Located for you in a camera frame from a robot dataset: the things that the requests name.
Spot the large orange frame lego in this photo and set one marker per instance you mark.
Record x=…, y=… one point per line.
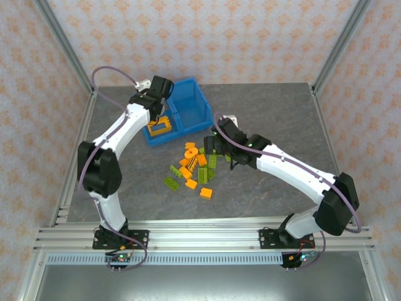
x=167, y=123

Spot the orange round lego piece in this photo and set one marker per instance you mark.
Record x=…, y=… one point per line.
x=187, y=155

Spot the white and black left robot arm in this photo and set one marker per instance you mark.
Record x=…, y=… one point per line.
x=122, y=128

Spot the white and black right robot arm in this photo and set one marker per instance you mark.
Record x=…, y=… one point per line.
x=291, y=172

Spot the dark green lego plate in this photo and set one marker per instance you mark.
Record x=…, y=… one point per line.
x=211, y=174

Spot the grey metal panel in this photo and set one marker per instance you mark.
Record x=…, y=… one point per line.
x=203, y=285

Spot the aluminium side rail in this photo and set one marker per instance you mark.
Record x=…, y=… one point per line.
x=85, y=125
x=324, y=125

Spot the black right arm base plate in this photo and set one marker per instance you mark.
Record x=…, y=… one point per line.
x=266, y=238

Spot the wide aluminium mounting rail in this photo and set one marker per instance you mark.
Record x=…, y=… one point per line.
x=203, y=238

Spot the aluminium frame post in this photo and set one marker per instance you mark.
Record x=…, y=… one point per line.
x=341, y=44
x=65, y=44

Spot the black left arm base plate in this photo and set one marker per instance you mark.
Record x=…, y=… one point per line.
x=141, y=238

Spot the aluminium frame leg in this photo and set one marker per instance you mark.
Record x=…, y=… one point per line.
x=374, y=279
x=29, y=279

